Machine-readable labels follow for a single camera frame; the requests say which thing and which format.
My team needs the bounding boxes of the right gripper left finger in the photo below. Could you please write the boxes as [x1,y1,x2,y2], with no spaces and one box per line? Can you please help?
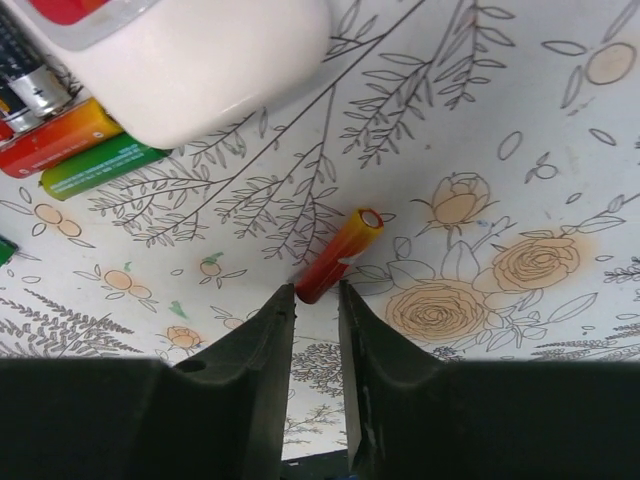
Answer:
[1,284,296,479]

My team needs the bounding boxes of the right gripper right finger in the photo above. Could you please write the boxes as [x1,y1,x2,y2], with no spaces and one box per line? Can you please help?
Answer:
[339,282,639,479]

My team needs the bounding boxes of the cluster of batteries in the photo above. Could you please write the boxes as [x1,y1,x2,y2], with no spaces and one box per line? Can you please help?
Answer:
[0,0,174,202]

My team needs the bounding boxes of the red white remote control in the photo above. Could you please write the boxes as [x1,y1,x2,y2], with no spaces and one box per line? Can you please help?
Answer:
[7,1,332,149]

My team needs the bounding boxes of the green battery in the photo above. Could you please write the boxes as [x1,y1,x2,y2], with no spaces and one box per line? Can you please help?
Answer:
[0,237,19,266]

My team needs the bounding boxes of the floral table mat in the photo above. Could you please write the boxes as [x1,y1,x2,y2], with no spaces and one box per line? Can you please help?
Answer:
[0,0,640,461]

